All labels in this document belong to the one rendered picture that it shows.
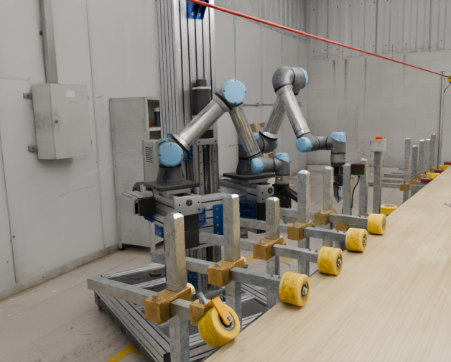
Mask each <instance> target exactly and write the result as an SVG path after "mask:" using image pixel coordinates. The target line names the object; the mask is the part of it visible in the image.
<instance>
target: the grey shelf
mask: <svg viewBox="0 0 451 362"><path fill-rule="evenodd" d="M109 101H110V111H111V132H112V143H113V163H114V174H115V186H116V195H121V193H122V192H130V191H132V190H133V184H134V182H139V181H144V169H143V157H142V143H141V141H142V140H150V139H161V138H162V137H161V126H149V119H151V118H154V108H159V97H147V96H144V97H129V98H109ZM143 121H144V125H143ZM116 207H117V199H116ZM117 218H118V238H119V250H120V251H123V250H124V247H122V244H123V243H127V244H132V245H137V246H146V247H150V249H151V253H152V252H155V251H156V248H155V244H156V243H159V242H160V241H163V240H164V239H163V238H161V237H160V236H158V235H156V234H155V225H154V223H151V221H148V220H145V219H144V216H138V215H132V214H130V213H128V212H126V211H125V210H122V209H120V208H118V207H117Z"/></svg>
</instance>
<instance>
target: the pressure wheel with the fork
mask: <svg viewBox="0 0 451 362"><path fill-rule="evenodd" d="M225 307H226V309H227V310H228V311H229V313H230V314H231V317H232V318H233V321H232V322H230V323H228V324H227V325H226V324H225V323H224V321H223V319H222V318H221V316H220V315H219V313H218V311H217V310H216V308H215V307H212V308H211V309H210V310H208V311H207V312H206V313H205V314H204V315H202V316H201V317H200V319H199V321H198V330H199V333H200V336H201V338H202V339H203V340H204V341H205V342H206V343H207V344H208V345H209V346H211V347H214V348H218V347H221V346H222V345H224V344H226V343H227V342H229V341H230V340H232V339H234V338H235V337H236V336H237V335H238V334H239V331H240V322H239V319H238V316H237V314H236V313H235V312H234V310H233V309H232V308H230V307H229V306H227V305H225Z"/></svg>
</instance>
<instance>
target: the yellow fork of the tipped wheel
mask: <svg viewBox="0 0 451 362"><path fill-rule="evenodd" d="M197 297H198V300H195V301H194V302H192V303H190V304H189V306H190V324H191V325H194V326H197V325H198V321H199V319H200V317H201V316H202V315H204V314H205V313H206V312H207V311H208V310H210V309H211V308H212V307H215V308H216V310H217V311H218V313H219V315H220V316H221V318H222V319H223V321H224V323H225V324H226V325H227V324H228V323H230V322H232V321H233V318H232V317H231V314H230V313H229V311H228V310H227V309H226V307H225V305H224V304H223V302H222V301H221V299H220V298H219V296H217V297H215V298H214V299H212V300H207V299H206V298H205V296H204V294H203V293H202V292H200V293H198V294H197Z"/></svg>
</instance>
